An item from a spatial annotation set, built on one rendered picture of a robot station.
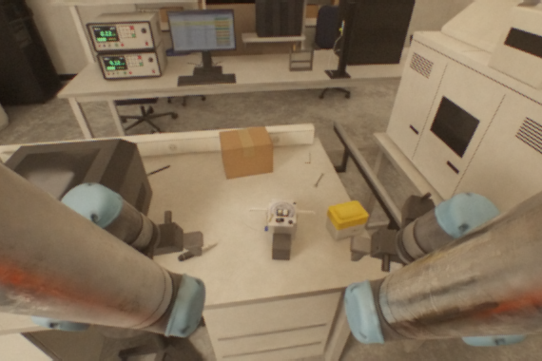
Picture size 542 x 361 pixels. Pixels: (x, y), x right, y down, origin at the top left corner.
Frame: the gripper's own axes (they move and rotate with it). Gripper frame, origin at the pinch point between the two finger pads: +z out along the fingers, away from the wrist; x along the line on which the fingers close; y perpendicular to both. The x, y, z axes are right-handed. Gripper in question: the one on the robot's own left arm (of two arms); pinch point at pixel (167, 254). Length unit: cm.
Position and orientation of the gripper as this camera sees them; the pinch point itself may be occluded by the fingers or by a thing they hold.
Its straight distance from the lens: 73.8
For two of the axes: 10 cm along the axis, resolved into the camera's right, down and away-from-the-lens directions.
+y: -1.5, -8.8, 4.5
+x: -9.9, 1.6, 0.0
